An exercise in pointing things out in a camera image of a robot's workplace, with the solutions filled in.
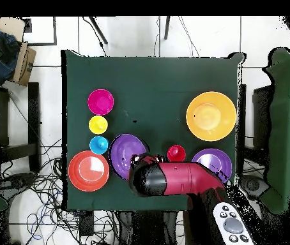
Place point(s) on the purple bowl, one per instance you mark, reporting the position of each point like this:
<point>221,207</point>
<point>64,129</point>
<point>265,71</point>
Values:
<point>122,153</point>
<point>219,158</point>

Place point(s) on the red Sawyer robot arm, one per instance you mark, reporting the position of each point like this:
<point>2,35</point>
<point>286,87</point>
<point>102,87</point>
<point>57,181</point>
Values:
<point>186,178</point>

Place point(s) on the red cup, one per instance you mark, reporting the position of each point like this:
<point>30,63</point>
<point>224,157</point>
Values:
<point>176,152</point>

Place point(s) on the blue cup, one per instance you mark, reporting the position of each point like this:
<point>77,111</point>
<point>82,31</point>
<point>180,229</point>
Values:
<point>99,145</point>

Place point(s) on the large yellow bowl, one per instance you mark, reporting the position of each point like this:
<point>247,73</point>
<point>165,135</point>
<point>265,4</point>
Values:
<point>211,116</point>

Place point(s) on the yellow cup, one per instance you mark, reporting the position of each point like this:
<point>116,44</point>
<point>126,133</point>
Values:
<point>98,124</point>

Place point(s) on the orange-red bowl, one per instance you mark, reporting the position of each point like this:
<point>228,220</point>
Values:
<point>88,171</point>

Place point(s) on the dark green tablecloth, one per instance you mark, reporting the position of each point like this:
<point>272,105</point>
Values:
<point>150,84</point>

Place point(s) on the pink bowl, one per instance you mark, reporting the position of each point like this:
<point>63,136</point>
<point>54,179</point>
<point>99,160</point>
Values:
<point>100,102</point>

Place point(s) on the black wheeled base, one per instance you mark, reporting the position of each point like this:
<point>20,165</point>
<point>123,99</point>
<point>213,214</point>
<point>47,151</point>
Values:
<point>253,186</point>
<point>14,183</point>

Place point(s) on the black stand leg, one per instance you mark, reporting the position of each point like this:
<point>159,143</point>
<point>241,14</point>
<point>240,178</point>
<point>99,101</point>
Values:
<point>167,28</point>
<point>99,30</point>

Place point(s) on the cardboard box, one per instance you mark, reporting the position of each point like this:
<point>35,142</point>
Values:
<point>23,63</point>

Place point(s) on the blue clothing pile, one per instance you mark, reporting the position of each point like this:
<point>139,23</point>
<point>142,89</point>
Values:
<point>3,56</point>

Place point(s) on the beige cardboard sheet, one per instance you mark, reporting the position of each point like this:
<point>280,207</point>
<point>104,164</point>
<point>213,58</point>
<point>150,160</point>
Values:
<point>9,28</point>

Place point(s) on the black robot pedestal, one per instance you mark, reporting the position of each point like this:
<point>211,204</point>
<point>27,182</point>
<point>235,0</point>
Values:
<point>150,227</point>

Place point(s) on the black metal frame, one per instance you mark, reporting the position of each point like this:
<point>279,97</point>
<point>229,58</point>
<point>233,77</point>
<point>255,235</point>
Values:
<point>261,114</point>
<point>33,114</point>

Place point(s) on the white board black frame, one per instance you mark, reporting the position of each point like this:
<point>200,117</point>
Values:
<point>40,30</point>

